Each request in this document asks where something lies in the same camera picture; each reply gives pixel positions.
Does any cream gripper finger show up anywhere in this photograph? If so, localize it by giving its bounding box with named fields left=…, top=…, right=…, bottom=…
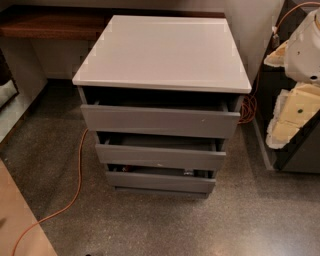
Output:
left=266, top=82, right=320, bottom=149
left=264, top=41, right=288, bottom=67

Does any grey bottom drawer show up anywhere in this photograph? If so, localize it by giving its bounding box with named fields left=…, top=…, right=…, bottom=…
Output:
left=106, top=167, right=215, bottom=194

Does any grey drawer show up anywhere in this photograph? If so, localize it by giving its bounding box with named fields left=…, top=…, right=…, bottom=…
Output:
left=95, top=133, right=226, bottom=171
left=106, top=167, right=215, bottom=194
left=81, top=104, right=240, bottom=139

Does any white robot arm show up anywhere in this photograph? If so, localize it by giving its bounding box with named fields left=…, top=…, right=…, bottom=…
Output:
left=264, top=9, right=320, bottom=149

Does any grey top drawer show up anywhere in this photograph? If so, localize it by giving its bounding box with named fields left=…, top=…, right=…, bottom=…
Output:
left=81, top=104, right=240, bottom=139

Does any grey middle drawer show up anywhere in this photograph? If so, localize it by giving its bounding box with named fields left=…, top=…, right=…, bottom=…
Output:
left=95, top=133, right=226, bottom=171

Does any grey drawer cabinet white top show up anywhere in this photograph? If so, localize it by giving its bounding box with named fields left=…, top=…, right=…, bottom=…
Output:
left=73, top=15, right=251, bottom=198

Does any dark wooden counter shelf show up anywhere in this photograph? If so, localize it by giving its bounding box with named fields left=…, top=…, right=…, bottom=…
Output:
left=0, top=5, right=225, bottom=41

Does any dark cabinet on right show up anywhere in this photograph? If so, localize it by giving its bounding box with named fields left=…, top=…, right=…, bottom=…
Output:
left=264, top=8, right=320, bottom=173

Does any dark framed object at left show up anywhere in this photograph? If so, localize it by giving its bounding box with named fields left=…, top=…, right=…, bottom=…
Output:
left=0, top=49, right=19, bottom=110

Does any orange extension cable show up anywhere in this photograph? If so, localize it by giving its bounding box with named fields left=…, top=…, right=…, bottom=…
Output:
left=11, top=0, right=320, bottom=256

